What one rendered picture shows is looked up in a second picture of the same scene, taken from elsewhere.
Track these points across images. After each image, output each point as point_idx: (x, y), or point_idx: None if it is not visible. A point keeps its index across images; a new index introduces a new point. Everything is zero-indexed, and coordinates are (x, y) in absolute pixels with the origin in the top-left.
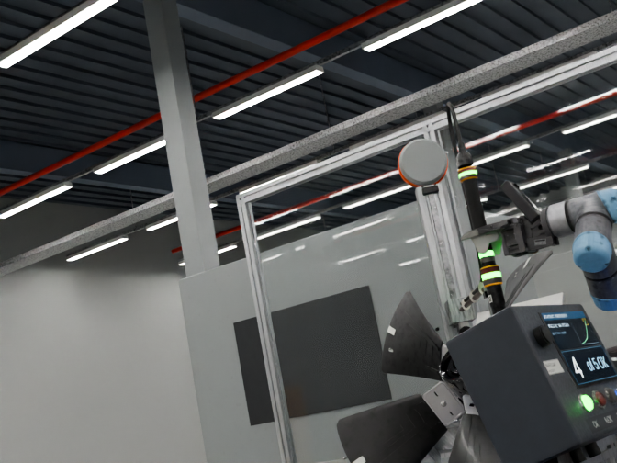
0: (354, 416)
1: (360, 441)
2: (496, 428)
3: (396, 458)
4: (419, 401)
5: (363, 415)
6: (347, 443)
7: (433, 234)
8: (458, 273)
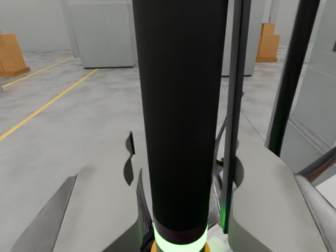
0: (140, 177)
1: (137, 194)
2: None
3: (142, 227)
4: (149, 222)
5: (140, 182)
6: (137, 185)
7: None
8: None
